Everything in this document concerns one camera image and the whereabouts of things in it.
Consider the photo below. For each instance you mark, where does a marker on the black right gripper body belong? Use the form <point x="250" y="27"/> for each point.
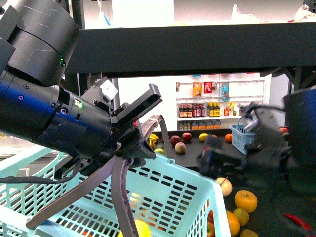
<point x="214" y="161"/>

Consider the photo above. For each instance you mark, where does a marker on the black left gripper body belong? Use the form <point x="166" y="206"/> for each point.
<point x="104" y="126"/>

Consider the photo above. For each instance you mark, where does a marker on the grey basket handle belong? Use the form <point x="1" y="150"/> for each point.
<point x="116" y="169"/>

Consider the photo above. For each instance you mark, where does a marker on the yellow lemon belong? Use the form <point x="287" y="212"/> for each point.
<point x="143" y="229"/>

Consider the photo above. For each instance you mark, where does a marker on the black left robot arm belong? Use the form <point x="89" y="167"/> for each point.
<point x="34" y="107"/>

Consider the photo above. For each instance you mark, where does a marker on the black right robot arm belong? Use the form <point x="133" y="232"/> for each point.
<point x="298" y="126"/>

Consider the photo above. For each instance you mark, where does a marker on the black upper shelf board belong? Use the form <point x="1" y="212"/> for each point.
<point x="162" y="51"/>

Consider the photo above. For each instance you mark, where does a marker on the small blue basket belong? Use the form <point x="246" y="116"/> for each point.
<point x="241" y="137"/>

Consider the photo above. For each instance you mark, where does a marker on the yellow pear right edge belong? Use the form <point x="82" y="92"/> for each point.
<point x="246" y="200"/>

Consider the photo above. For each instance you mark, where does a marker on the white pear rear right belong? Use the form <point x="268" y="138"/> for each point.
<point x="225" y="185"/>

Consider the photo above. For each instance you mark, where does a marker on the dark soy sauce bottles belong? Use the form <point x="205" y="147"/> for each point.
<point x="191" y="110"/>

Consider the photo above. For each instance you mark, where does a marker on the yellow label bottles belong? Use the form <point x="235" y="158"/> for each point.
<point x="213" y="109"/>

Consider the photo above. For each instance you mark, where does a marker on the red chili pepper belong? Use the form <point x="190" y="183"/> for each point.
<point x="298" y="221"/>

